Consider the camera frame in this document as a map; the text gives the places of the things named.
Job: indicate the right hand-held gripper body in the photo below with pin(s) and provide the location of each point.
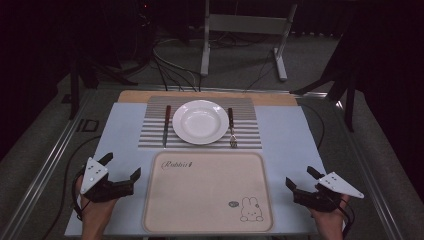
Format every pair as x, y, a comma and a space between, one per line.
336, 186

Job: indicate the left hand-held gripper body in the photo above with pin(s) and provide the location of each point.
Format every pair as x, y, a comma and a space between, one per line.
94, 174

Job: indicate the person's right hand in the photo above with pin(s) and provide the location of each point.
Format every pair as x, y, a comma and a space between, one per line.
328, 220

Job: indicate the person's left hand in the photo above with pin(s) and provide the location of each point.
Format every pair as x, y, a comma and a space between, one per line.
96, 215

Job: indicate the wooden board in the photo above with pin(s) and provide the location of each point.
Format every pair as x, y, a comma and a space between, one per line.
133, 96

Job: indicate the beige tray with rabbit print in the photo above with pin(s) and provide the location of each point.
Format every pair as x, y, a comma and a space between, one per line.
200, 195

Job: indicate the black tripod stand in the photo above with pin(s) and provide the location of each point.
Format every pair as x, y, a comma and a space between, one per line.
349, 100
74, 90

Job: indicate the white round plate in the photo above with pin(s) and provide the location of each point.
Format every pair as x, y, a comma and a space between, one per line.
200, 122

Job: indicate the grey striped placemat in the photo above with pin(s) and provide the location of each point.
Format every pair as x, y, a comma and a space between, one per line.
248, 111

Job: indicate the grey metal stand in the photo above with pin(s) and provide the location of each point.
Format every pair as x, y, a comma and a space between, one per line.
246, 24

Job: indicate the aluminium floor rail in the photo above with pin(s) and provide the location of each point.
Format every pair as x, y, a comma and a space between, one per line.
213, 89
370, 180
40, 180

